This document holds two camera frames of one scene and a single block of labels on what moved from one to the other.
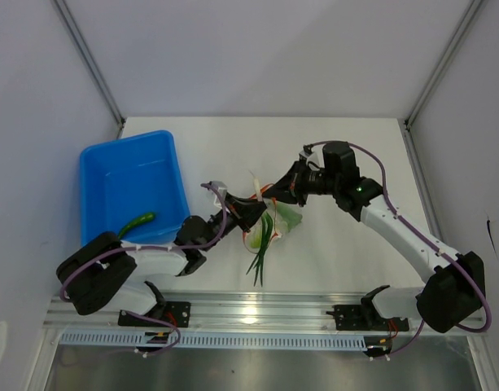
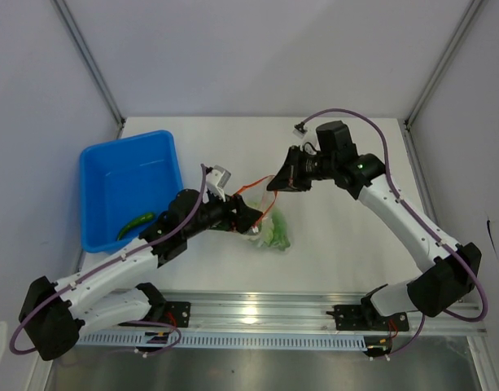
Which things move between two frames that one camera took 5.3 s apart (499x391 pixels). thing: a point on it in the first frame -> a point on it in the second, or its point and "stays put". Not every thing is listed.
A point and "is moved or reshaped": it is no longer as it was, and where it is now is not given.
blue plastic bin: x=123 y=180 stays put
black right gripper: x=290 y=186 -> x=290 y=177
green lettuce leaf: x=287 y=215 -> x=281 y=239
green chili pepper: x=144 y=217 stays put
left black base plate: x=173 y=313 stays put
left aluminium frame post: x=89 y=59 stays put
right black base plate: x=365 y=317 stays put
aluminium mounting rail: x=243 y=311 stays put
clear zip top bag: x=264 y=232 is moved or reshaped
